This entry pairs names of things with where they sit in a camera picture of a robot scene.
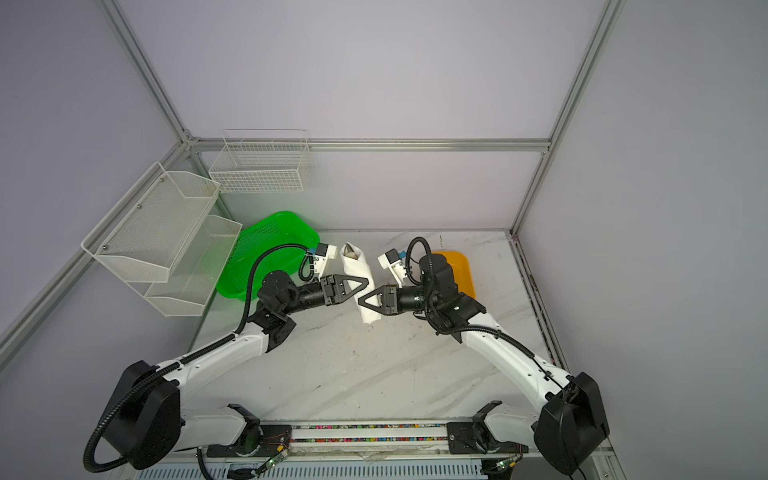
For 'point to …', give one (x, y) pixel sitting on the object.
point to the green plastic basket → (279, 243)
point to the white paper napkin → (357, 266)
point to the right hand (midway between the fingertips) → (360, 304)
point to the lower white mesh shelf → (193, 277)
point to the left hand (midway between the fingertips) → (367, 284)
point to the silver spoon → (349, 252)
